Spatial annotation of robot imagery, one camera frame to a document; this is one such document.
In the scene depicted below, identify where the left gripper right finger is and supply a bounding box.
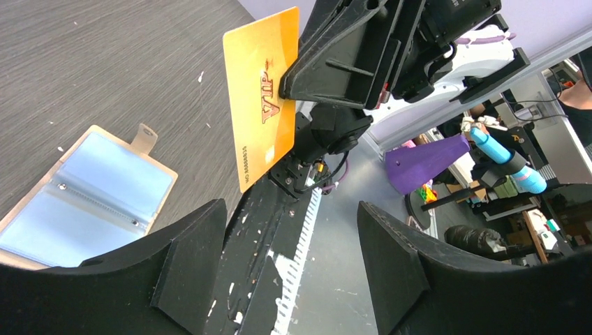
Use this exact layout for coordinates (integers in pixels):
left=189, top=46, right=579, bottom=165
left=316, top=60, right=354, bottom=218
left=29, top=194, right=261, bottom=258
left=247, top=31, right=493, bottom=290
left=357, top=201, right=591, bottom=334

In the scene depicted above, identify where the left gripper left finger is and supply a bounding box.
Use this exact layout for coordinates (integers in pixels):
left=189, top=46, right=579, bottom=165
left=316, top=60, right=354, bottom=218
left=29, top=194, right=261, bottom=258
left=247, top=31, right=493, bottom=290
left=1, top=199, right=227, bottom=334

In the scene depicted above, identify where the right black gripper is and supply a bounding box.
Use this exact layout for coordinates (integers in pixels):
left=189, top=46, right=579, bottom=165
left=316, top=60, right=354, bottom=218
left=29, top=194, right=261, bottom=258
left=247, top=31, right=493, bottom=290
left=279, top=1, right=501, bottom=109

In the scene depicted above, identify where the gold VIP credit card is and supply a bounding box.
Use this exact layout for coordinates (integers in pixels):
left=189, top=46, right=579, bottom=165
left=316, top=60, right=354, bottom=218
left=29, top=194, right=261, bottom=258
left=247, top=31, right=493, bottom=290
left=223, top=6, right=299, bottom=193

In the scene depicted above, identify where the beige card holder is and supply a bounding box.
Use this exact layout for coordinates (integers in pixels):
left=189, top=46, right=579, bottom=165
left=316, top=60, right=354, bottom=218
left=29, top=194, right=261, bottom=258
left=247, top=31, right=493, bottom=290
left=1, top=124, right=178, bottom=270

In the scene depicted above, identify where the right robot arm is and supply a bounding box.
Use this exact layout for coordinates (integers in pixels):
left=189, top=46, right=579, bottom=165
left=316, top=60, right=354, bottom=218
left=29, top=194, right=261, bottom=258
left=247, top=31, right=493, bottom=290
left=279, top=1, right=508, bottom=163

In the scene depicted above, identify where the purple cone tool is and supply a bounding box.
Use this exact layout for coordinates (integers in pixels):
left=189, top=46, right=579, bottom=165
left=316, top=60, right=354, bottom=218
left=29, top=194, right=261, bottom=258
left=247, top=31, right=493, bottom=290
left=384, top=135, right=471, bottom=195

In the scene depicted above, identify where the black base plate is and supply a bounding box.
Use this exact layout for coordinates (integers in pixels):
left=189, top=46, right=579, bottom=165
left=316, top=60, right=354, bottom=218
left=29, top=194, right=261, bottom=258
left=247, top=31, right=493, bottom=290
left=203, top=177, right=322, bottom=334

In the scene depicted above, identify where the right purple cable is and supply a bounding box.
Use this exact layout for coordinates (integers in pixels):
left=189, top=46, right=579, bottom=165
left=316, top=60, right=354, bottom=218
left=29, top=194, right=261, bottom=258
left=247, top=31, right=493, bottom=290
left=323, top=157, right=350, bottom=193

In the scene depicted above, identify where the blue cylindrical handle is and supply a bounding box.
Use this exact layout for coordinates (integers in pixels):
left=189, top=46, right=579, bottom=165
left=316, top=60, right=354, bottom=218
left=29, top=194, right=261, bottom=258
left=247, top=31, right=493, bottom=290
left=469, top=127, right=547, bottom=194

